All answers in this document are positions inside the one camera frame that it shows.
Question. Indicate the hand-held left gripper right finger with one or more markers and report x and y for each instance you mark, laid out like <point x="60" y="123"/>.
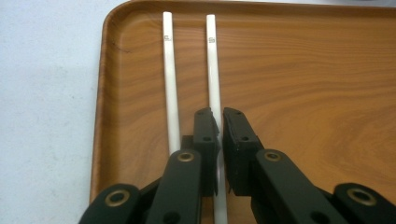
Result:
<point x="239" y="155"/>

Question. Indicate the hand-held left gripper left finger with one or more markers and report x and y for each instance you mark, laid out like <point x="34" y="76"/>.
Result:
<point x="207" y="149"/>

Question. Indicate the brown wooden tray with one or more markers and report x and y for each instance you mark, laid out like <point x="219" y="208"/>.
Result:
<point x="295" y="93"/>

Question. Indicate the white chopstick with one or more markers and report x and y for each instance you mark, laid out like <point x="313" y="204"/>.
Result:
<point x="214" y="77"/>
<point x="170" y="77"/>

